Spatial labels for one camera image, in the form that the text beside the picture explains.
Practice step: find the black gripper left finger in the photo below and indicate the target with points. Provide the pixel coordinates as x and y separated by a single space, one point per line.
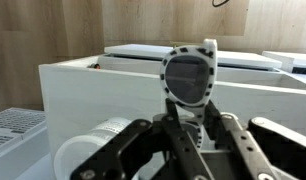
126 150

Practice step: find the white black-spotted sunglasses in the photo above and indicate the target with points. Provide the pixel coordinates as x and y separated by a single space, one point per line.
186 78

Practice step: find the white slatted tray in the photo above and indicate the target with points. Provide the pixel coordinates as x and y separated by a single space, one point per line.
13 130

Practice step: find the clear plastic lidded container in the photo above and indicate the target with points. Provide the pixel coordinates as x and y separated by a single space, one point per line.
76 153

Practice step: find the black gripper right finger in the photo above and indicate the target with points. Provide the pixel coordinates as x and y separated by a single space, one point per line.
279 150

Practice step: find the white TV stand cabinet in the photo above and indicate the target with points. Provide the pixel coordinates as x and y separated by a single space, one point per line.
103 93

